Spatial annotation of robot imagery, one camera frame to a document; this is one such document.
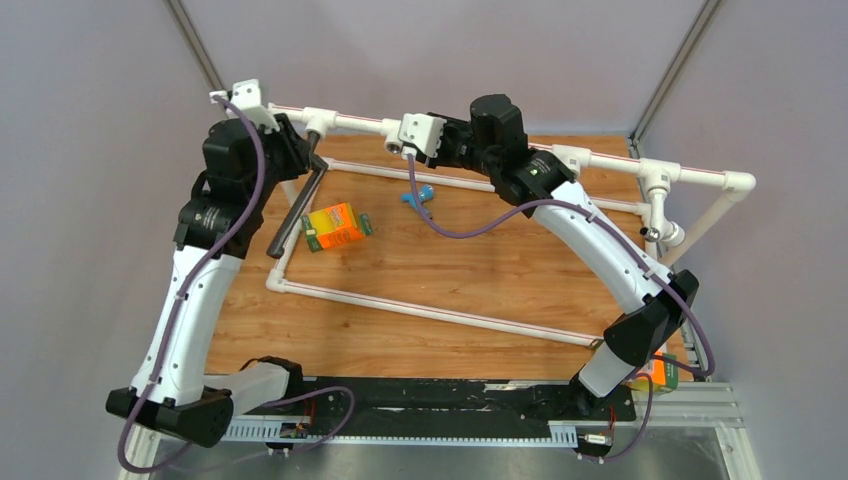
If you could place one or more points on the white PVC pipe frame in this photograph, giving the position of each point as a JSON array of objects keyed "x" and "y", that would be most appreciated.
[{"x": 651, "y": 173}]

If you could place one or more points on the blue water faucet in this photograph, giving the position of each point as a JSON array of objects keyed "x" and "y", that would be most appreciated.
[{"x": 418, "y": 201}]

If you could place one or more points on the black long-handle water faucet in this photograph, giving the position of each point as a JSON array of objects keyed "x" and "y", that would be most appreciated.
[{"x": 319, "y": 168}]

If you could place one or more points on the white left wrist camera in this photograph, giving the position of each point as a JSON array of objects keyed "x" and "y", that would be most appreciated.
[{"x": 247, "y": 96}]

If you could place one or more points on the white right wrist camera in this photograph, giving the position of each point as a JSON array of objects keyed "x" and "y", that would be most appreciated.
[{"x": 421, "y": 134}]

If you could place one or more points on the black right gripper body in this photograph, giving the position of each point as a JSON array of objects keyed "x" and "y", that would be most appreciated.
[{"x": 455, "y": 149}]

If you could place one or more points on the white water faucet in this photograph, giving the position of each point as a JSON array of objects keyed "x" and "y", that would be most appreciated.
[{"x": 657, "y": 228}]

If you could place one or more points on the orange green carton box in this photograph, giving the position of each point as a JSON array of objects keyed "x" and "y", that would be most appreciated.
[{"x": 334, "y": 226}]

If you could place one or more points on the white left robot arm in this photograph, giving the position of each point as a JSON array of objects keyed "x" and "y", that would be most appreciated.
[{"x": 215, "y": 228}]

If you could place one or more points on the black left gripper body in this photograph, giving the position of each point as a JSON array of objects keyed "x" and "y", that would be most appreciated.
[{"x": 287, "y": 156}]

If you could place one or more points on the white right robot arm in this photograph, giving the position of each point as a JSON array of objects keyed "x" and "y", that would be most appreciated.
[{"x": 654, "y": 301}]

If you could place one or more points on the aluminium frame rail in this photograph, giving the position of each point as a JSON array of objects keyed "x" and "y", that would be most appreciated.
[{"x": 696, "y": 404}]

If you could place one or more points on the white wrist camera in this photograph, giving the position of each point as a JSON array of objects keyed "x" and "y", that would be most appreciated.
[
  {"x": 421, "y": 134},
  {"x": 247, "y": 96}
]

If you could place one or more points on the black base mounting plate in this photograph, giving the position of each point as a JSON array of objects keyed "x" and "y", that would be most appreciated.
[{"x": 446, "y": 408}]

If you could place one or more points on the orange box near right arm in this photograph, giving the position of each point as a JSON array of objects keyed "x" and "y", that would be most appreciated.
[{"x": 658, "y": 376}]

